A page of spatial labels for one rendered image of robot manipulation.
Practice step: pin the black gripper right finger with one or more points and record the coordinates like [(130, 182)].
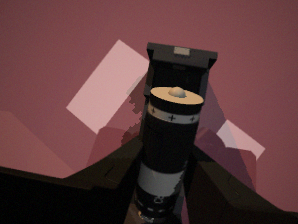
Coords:
[(215, 196)]

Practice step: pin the black cylindrical battery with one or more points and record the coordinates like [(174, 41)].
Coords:
[(170, 129)]

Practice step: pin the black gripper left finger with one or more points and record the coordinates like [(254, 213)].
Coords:
[(98, 194)]

